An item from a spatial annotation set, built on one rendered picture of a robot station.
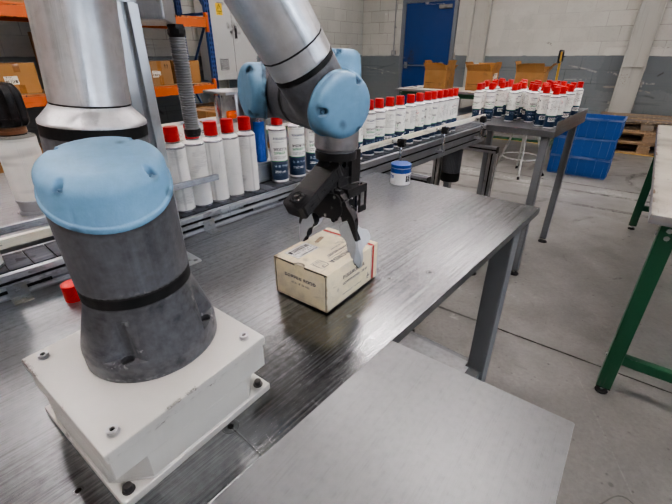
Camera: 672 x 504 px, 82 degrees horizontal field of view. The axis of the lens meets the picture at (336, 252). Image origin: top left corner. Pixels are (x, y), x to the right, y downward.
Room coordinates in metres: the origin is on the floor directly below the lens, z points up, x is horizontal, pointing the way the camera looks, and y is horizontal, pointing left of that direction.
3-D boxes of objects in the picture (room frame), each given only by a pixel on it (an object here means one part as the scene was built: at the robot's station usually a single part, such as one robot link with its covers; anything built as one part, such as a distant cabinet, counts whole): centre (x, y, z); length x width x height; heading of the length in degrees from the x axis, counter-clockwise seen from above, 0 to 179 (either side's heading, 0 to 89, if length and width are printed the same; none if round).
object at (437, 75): (6.22, -1.51, 0.97); 0.47 x 0.41 x 0.37; 139
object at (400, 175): (1.32, -0.22, 0.86); 0.07 x 0.07 x 0.07
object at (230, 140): (1.05, 0.28, 0.98); 0.05 x 0.05 x 0.20
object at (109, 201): (0.38, 0.23, 1.09); 0.13 x 0.12 x 0.14; 32
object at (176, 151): (0.93, 0.38, 0.98); 0.05 x 0.05 x 0.20
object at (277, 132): (1.17, 0.17, 0.98); 0.05 x 0.05 x 0.20
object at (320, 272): (0.65, 0.02, 0.87); 0.16 x 0.12 x 0.07; 143
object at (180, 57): (0.86, 0.31, 1.18); 0.04 x 0.04 x 0.21
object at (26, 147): (0.93, 0.75, 1.03); 0.09 x 0.09 x 0.30
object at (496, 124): (2.52, -1.13, 0.46); 0.73 x 0.62 x 0.93; 139
